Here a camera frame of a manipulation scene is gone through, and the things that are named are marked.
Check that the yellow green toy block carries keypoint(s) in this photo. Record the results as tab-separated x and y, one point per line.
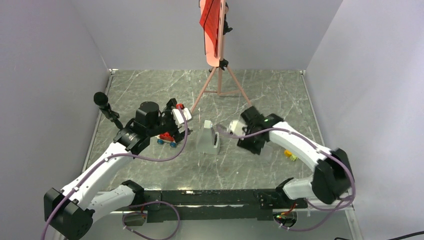
290	155

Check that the red sheet music folder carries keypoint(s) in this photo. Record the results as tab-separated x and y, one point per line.
210	21

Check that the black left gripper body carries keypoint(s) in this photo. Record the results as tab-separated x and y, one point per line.
166	123

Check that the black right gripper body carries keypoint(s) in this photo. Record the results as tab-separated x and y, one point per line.
252	143

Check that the black microphone on stand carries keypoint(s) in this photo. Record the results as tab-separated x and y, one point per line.
102	101

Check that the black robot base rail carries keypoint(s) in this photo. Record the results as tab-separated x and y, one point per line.
259	204

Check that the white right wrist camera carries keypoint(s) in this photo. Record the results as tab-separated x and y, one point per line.
237	128

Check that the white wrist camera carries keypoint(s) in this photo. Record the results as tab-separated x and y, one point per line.
237	128
181	114

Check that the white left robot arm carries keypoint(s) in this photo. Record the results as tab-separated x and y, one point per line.
73	209

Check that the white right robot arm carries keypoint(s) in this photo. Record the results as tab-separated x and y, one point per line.
331	171

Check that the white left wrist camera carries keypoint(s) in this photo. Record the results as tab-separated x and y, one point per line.
181	114

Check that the pink tripod music stand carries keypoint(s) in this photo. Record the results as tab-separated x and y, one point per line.
219	64

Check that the clear plastic metronome cover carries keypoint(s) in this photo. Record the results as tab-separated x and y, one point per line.
266	153

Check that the red blue toy car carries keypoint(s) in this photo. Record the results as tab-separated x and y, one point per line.
166	138

